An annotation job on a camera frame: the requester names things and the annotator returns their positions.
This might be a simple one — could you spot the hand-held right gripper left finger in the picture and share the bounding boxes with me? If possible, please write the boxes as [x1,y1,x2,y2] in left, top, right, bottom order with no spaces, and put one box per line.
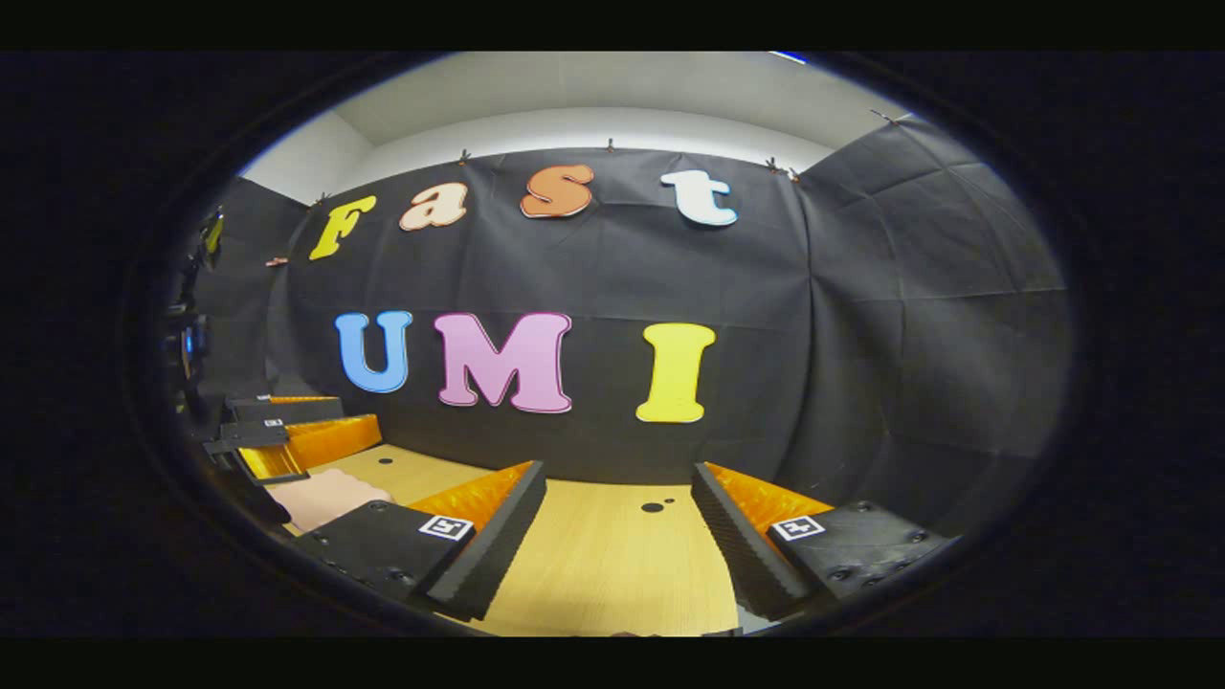
[293,460,548,622]

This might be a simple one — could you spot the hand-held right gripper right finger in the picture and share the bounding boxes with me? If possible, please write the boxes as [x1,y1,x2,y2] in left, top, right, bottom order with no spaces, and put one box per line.
[690,461,963,622]

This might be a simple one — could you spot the pink suitcase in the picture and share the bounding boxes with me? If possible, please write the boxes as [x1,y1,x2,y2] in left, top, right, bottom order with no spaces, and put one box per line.
[271,468,395,534]

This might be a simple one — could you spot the black backdrop cloth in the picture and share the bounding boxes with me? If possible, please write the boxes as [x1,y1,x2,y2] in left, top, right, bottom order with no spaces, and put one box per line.
[163,113,1071,542]

